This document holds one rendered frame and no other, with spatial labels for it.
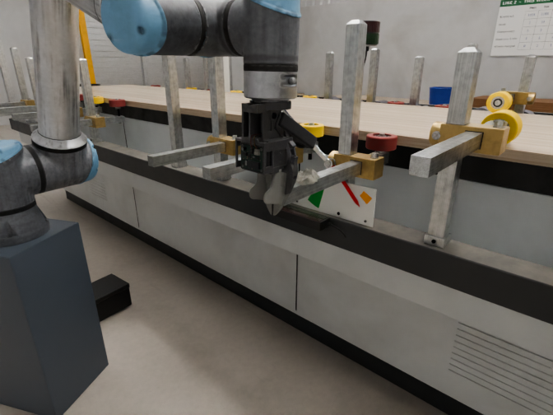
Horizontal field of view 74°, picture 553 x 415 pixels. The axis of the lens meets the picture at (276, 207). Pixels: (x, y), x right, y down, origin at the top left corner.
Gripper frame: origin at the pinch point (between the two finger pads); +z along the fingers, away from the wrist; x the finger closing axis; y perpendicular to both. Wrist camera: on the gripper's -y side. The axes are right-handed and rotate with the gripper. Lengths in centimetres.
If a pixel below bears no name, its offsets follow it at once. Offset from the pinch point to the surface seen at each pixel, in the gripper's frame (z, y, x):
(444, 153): -13.5, -8.5, 26.4
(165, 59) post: -27, -29, -80
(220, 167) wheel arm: -2.4, -6.0, -23.5
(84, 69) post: -23, -30, -153
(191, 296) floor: 82, -40, -91
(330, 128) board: -8, -48, -21
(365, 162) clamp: -4.4, -29.3, 2.4
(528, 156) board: -8, -49, 32
